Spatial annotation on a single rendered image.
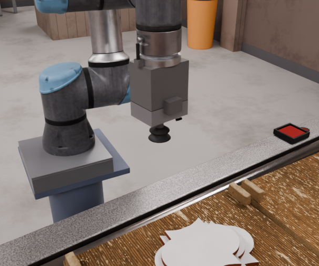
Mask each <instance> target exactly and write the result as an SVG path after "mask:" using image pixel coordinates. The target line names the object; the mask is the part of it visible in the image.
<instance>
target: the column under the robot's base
mask: <svg viewBox="0 0 319 266"><path fill-rule="evenodd" d="M93 131H94V133H95V135H96V136H97V137H98V139H99V140H100V141H101V143H102V144H103V145H104V146H105V148H106V149H107V150H108V152H109V153H110V154H111V155H112V157H113V164H114V172H113V173H109V174H105V175H101V176H98V177H94V178H91V179H87V180H83V181H80V182H77V183H73V184H70V185H66V186H62V187H58V188H55V189H51V190H49V191H45V192H41V193H37V194H34V191H33V188H32V185H31V182H30V179H29V177H28V174H27V171H26V168H25V165H24V163H23V159H22V156H21V153H20V148H19V146H18V151H19V153H20V157H21V160H22V163H23V166H24V168H25V171H26V174H27V177H28V180H29V183H30V186H31V189H32V192H33V195H34V198H35V199H36V200H38V199H41V198H44V197H49V201H50V207H51V213H52V218H53V223H56V222H58V221H61V220H64V219H66V218H68V217H71V216H73V215H76V214H78V213H81V212H83V211H86V210H88V209H90V208H93V207H95V206H98V205H100V204H103V203H104V192H103V185H102V181H104V180H107V179H110V178H114V177H117V176H121V175H125V174H128V173H130V167H129V166H128V165H127V163H126V162H125V161H124V160H123V158H122V157H121V155H120V154H119V153H118V151H117V150H116V149H115V148H114V146H113V145H112V144H111V143H110V141H109V140H108V139H107V137H106V136H105V135H104V134H103V132H102V131H101V130H100V129H99V128H97V129H93Z"/></svg>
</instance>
